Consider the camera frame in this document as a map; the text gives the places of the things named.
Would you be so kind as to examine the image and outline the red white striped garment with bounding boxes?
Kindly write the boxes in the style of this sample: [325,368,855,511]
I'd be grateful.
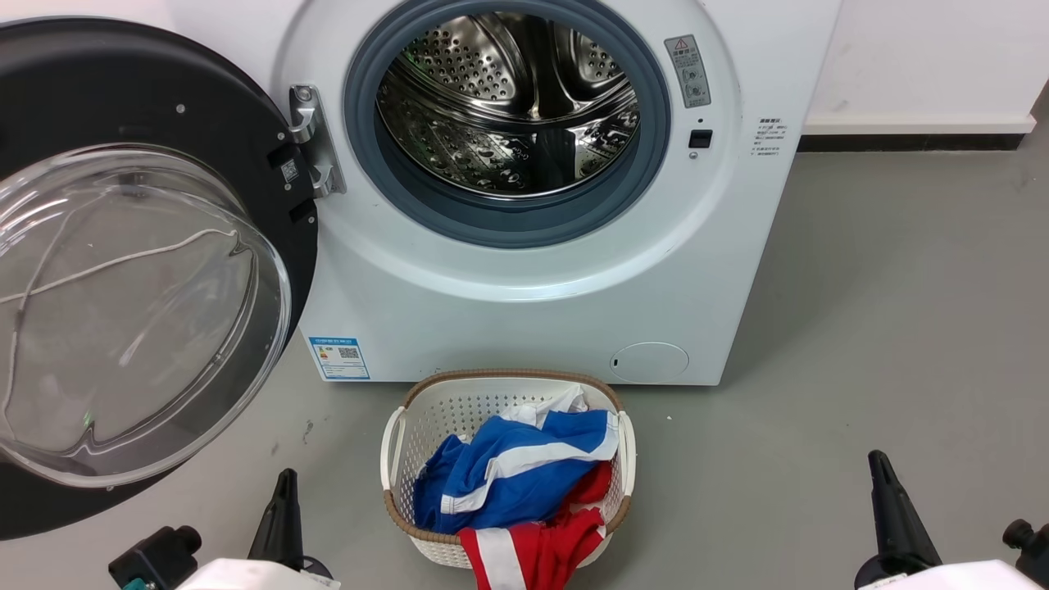
[457,461,614,590]

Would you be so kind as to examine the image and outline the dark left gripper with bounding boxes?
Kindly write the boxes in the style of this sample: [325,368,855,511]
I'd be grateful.
[247,468,334,579]

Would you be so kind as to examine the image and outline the white plastic laundry basket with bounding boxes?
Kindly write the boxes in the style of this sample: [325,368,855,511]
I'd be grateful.
[380,369,637,570]

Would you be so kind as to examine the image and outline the blue energy label sticker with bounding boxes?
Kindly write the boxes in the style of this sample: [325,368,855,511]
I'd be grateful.
[308,336,371,382]

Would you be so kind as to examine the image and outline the blue white striped garment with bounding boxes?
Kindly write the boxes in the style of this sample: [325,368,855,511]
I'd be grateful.
[412,385,620,535]

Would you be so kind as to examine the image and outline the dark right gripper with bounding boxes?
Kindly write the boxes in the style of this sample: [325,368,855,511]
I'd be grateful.
[854,449,945,590]

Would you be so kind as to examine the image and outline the white front-load washing machine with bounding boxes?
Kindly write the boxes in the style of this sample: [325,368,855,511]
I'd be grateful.
[164,0,844,387]

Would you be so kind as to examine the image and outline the grey warning sticker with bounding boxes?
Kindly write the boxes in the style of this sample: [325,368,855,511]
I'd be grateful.
[664,34,712,109]

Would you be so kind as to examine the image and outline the metal door hinge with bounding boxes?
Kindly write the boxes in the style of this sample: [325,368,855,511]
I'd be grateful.
[287,84,347,198]

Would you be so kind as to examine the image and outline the stainless steel perforated drum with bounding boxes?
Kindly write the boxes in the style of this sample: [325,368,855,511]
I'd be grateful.
[375,11,642,200]

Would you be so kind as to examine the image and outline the round white filter cover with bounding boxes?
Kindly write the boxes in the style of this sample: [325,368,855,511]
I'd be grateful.
[610,342,690,384]

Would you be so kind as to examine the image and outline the black round glass washer door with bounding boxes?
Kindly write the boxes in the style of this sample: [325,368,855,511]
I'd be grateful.
[0,17,320,542]

